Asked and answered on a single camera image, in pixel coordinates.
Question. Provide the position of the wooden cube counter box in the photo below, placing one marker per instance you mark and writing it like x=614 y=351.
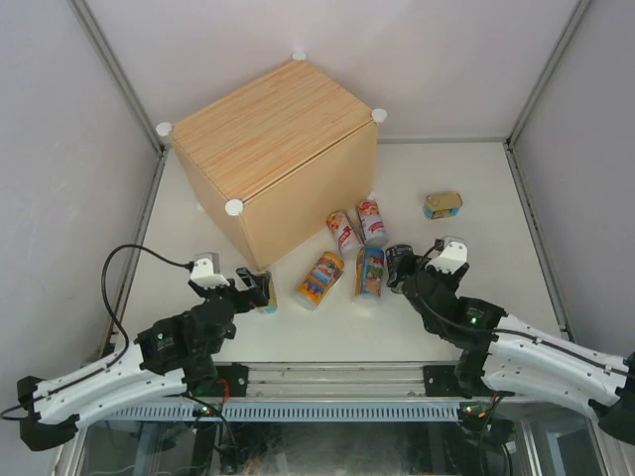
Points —
x=272 y=160

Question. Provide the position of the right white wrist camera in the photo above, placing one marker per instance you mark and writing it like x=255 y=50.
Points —
x=449 y=256

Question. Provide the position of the right red white can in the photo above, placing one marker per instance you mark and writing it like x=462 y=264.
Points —
x=372 y=227

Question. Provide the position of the gold rectangular tin can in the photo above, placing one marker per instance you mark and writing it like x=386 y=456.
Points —
x=266 y=283

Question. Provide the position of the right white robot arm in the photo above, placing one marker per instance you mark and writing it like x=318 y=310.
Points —
x=504 y=354

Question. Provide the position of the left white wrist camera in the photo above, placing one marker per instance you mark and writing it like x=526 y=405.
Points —
x=205 y=271

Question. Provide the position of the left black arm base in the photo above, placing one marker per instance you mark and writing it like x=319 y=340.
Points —
x=231 y=381

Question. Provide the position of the blue slotted cable duct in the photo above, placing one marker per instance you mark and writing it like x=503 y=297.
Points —
x=294 y=412

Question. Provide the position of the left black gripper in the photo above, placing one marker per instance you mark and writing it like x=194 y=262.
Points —
x=257 y=296

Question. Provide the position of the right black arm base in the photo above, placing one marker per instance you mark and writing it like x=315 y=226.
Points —
x=456 y=382

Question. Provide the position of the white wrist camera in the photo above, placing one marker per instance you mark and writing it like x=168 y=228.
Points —
x=449 y=256
x=205 y=271

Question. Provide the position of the blue vegetable cylindrical can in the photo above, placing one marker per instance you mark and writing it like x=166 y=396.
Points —
x=369 y=275

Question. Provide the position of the red white can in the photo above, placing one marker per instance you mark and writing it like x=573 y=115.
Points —
x=372 y=227
x=343 y=234

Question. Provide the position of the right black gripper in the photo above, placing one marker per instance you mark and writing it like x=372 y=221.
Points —
x=451 y=280

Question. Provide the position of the dark navy cylindrical can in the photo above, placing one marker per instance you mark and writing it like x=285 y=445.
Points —
x=401 y=264

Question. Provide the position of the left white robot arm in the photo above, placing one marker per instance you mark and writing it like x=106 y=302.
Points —
x=172 y=357

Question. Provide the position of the orange yellow cylindrical can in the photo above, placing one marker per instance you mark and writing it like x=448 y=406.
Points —
x=316 y=284

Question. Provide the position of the left red white can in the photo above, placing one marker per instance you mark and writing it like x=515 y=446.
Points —
x=343 y=234

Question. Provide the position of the aluminium rail frame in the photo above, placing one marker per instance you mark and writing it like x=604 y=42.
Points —
x=267 y=382

